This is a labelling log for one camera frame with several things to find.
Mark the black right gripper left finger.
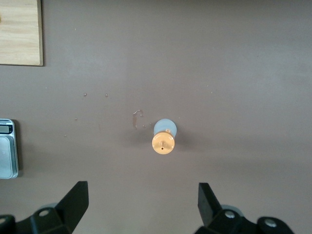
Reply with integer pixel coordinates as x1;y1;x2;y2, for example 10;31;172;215
0;180;89;234

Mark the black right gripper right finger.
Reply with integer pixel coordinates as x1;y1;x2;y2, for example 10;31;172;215
194;182;293;234

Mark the translucent orange-capped sauce bottle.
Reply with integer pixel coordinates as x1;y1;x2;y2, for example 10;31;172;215
151;118;178;156

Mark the silver digital kitchen scale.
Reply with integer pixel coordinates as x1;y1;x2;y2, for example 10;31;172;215
0;118;19;180

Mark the wooden cutting board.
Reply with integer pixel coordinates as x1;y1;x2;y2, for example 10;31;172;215
0;0;44;66

